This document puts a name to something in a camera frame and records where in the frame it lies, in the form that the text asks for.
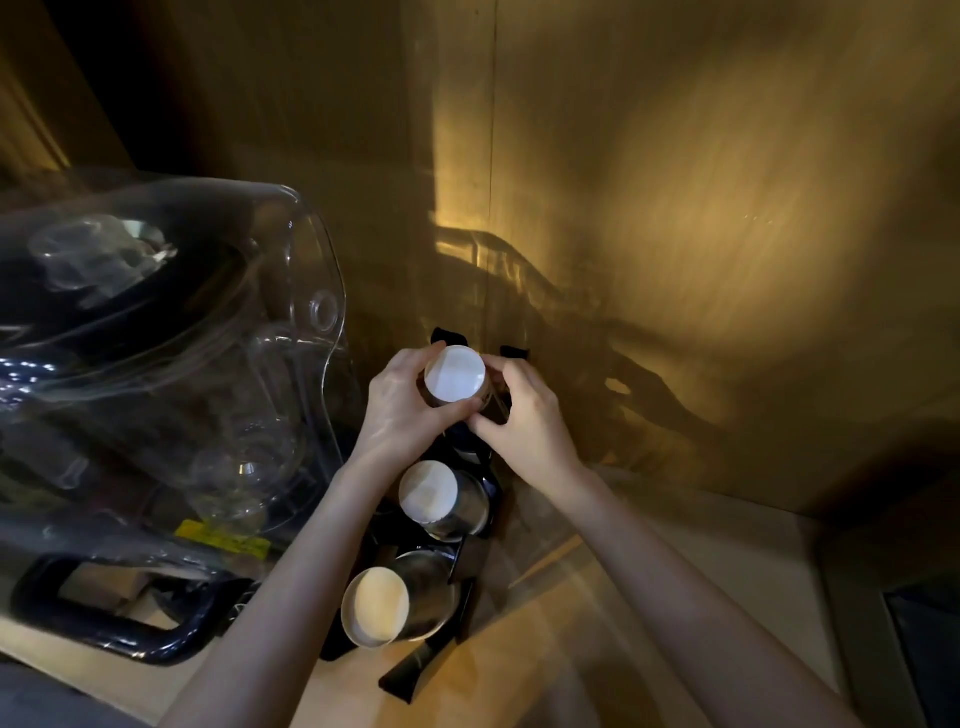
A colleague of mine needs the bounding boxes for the person's right forearm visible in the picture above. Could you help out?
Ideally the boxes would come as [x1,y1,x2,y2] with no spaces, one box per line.
[556,468,865,728]

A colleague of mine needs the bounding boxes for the black appliance handle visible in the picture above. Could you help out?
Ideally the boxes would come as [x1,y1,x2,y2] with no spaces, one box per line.
[10,553,258,668]

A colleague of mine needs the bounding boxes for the black spice jar rack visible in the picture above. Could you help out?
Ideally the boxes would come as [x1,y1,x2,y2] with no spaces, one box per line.
[318,326,532,706]

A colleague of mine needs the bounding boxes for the white-lidded spice jar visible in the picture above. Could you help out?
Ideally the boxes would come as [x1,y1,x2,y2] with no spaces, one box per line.
[397,459,493,543]
[420,344,498,411]
[340,550,463,651]

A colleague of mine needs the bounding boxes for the person's left hand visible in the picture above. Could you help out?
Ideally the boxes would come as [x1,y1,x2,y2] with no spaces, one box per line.
[351,342,486,483]

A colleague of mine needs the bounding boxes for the person's right hand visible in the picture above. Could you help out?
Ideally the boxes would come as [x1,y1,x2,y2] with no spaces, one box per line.
[465,354,594,502]

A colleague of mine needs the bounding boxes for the person's left forearm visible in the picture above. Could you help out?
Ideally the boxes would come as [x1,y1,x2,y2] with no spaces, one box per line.
[156,448,402,728]

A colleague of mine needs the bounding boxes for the clear plastic appliance container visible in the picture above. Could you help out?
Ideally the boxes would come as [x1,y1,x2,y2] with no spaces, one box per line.
[0,168,355,588]

